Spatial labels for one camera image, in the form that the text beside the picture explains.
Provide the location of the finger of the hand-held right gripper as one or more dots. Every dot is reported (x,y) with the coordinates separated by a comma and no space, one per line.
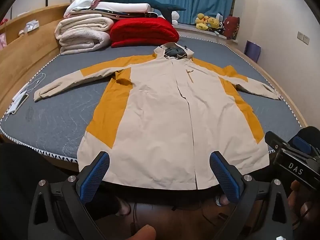
(302,143)

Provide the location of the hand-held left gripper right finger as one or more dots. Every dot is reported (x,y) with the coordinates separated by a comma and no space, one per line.
(226,180)

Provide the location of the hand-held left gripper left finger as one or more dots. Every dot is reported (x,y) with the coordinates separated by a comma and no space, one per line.
(93,177)

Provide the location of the beige and yellow hooded jacket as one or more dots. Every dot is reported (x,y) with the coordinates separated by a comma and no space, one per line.
(155,117)

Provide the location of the person's right hand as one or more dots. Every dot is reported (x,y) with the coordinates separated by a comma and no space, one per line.
(293,197)

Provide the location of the person's left hand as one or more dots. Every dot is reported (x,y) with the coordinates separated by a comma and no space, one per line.
(140,233)

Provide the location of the person's right foot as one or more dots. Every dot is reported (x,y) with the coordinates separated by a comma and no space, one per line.
(222,200)

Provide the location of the person's foot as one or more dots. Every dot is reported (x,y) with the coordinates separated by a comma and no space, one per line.
(123,206)
(222,200)

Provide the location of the person's left foot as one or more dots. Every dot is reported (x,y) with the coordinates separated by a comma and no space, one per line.
(123,206)

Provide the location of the grey quilted mattress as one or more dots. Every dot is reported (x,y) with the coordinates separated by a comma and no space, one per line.
(62,120)

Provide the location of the purple bag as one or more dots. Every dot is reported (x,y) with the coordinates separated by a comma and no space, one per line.
(252,51)

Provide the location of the cream folded quilt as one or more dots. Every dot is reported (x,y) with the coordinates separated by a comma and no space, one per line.
(85,23)
(82,42)

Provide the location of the red folded quilt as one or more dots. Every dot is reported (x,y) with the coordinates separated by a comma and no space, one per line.
(142,32)

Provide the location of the tissue pack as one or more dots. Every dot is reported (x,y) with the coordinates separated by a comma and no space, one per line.
(32,26)

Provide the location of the dark patterned folded cloth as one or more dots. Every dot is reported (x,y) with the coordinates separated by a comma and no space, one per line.
(135,14)

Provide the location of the white plush toy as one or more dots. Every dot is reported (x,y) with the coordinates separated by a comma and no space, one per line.
(175,17)

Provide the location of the white and pink folded blanket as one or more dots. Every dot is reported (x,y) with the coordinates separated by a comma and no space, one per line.
(83,3)

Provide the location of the wall socket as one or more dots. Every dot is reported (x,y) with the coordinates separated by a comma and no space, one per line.
(300,35)
(306,39)

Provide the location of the wooden bed frame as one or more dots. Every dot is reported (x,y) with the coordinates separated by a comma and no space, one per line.
(25,52)

